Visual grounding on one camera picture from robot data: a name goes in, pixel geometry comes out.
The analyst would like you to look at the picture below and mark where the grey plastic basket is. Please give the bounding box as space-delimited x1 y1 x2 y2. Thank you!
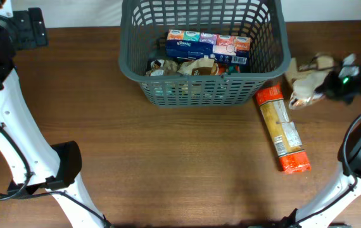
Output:
119 0 291 107

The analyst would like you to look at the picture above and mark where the teal wet wipes pack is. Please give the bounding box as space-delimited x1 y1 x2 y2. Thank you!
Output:
153 85 175 97

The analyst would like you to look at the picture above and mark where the Kleenex tissue multipack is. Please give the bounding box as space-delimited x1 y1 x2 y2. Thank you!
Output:
165 29 251 65

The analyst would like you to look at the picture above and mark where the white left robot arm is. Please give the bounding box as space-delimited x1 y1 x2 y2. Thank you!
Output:
0 1 110 227

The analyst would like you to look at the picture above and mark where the orange spaghetti packet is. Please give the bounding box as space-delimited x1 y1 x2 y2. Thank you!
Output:
255 84 311 174

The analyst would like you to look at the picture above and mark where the green Nescafe coffee bag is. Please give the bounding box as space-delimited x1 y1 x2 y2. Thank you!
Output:
217 63 245 75

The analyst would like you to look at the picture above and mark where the white rice bag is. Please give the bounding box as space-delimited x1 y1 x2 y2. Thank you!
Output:
284 53 337 110

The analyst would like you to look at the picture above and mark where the beige nuts bag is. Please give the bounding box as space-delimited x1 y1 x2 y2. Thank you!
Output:
144 57 221 77

